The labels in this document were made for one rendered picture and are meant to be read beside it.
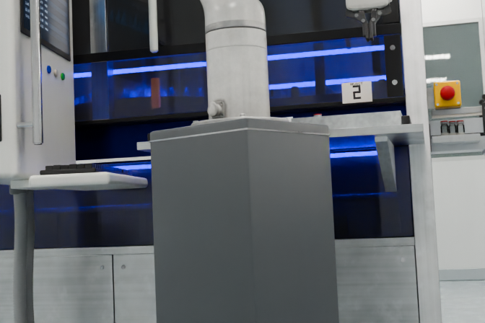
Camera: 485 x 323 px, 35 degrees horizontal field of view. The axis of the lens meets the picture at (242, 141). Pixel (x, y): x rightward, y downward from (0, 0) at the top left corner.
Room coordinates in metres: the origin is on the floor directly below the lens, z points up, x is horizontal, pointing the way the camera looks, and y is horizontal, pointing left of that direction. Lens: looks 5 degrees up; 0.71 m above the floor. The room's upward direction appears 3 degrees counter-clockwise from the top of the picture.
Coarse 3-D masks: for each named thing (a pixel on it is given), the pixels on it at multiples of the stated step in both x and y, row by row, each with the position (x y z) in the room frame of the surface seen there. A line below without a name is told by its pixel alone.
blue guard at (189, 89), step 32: (96, 64) 2.35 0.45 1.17; (128, 64) 2.33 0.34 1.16; (160, 64) 2.30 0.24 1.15; (192, 64) 2.28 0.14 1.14; (288, 64) 2.21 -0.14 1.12; (320, 64) 2.18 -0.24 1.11; (352, 64) 2.16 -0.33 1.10; (384, 64) 2.14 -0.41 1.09; (96, 96) 2.35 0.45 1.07; (128, 96) 2.33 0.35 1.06; (160, 96) 2.30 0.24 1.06; (192, 96) 2.28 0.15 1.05; (288, 96) 2.21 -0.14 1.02; (320, 96) 2.19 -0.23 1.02; (384, 96) 2.14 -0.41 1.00
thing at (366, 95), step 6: (342, 84) 2.17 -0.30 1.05; (348, 84) 2.16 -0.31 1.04; (354, 84) 2.16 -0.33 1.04; (360, 84) 2.16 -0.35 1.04; (366, 84) 2.15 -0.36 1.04; (342, 90) 2.17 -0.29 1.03; (348, 90) 2.16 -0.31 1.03; (354, 90) 2.16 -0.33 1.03; (366, 90) 2.15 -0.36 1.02; (342, 96) 2.17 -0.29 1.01; (348, 96) 2.16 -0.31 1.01; (360, 96) 2.16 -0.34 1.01; (366, 96) 2.15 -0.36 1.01; (348, 102) 2.17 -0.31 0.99; (354, 102) 2.16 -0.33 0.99
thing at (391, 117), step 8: (376, 112) 1.78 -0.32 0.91; (384, 112) 1.77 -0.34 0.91; (392, 112) 1.77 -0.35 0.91; (400, 112) 1.76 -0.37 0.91; (296, 120) 1.82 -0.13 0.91; (304, 120) 1.82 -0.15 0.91; (312, 120) 1.82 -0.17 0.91; (320, 120) 1.81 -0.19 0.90; (328, 120) 1.81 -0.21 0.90; (336, 120) 1.80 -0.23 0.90; (344, 120) 1.80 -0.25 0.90; (352, 120) 1.79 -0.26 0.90; (360, 120) 1.79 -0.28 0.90; (368, 120) 1.78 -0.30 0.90; (376, 120) 1.78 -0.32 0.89; (384, 120) 1.77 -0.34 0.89; (392, 120) 1.77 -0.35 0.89; (400, 120) 1.77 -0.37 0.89; (328, 128) 1.81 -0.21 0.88; (336, 128) 1.80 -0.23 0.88
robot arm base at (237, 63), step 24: (216, 48) 1.42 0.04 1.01; (240, 48) 1.41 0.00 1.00; (264, 48) 1.44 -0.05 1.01; (216, 72) 1.42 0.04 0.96; (240, 72) 1.41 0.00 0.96; (264, 72) 1.44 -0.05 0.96; (216, 96) 1.42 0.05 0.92; (240, 96) 1.41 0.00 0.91; (264, 96) 1.43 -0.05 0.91; (216, 120) 1.38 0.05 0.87; (288, 120) 1.46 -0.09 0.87
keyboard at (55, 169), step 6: (48, 168) 1.86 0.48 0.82; (54, 168) 1.86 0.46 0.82; (60, 168) 1.86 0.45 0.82; (66, 168) 1.85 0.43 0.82; (72, 168) 1.85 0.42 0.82; (78, 168) 1.85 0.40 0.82; (84, 168) 1.84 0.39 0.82; (90, 168) 1.84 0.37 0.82; (96, 168) 1.85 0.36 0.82; (102, 168) 1.95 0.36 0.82; (108, 168) 2.00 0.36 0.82; (114, 168) 2.07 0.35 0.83; (42, 174) 1.85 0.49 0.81; (126, 174) 2.16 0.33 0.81; (132, 174) 2.23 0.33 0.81
